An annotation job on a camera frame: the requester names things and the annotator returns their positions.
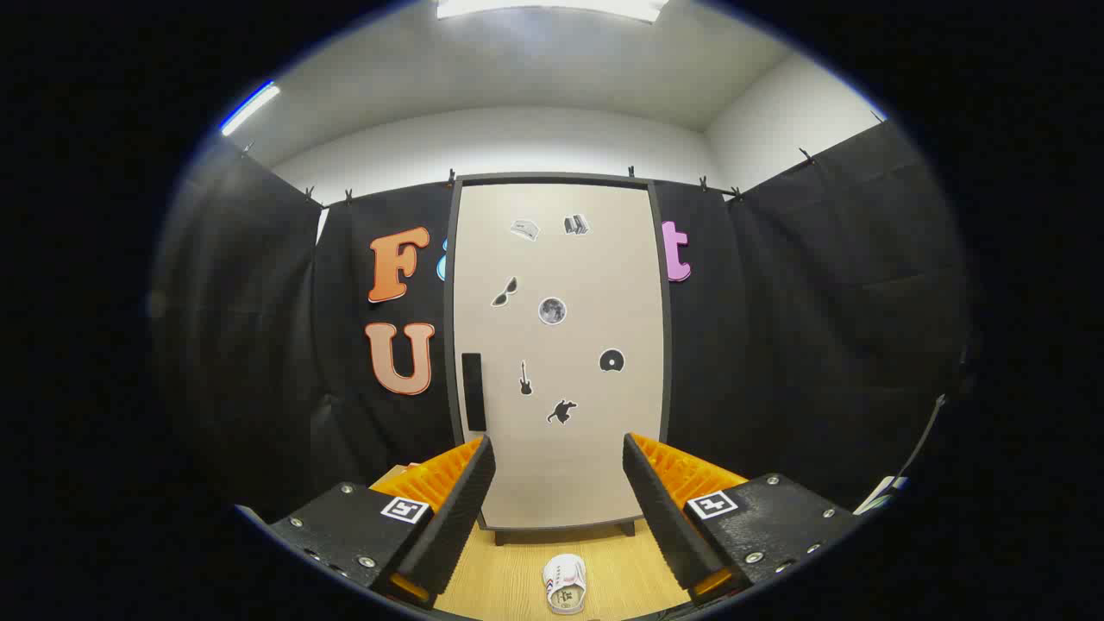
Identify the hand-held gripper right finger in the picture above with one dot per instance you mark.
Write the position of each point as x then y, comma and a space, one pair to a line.
660, 509

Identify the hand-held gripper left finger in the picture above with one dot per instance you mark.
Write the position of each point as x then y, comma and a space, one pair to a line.
461, 509

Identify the white shoe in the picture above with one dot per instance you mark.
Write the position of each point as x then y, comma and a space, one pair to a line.
565, 582

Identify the grey shoe cabinet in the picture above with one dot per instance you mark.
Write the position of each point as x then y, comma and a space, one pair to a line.
448, 362

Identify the stack of books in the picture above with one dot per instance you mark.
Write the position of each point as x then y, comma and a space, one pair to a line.
392, 476

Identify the black backdrop cloth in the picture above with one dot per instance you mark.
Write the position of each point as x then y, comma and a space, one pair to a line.
776, 345

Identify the white flat object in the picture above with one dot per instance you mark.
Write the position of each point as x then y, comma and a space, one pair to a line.
880, 494

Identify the dark thin stand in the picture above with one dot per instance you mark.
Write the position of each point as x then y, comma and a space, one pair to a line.
923, 440

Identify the narrow ceiling light strip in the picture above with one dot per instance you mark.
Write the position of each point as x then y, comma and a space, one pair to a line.
250, 108

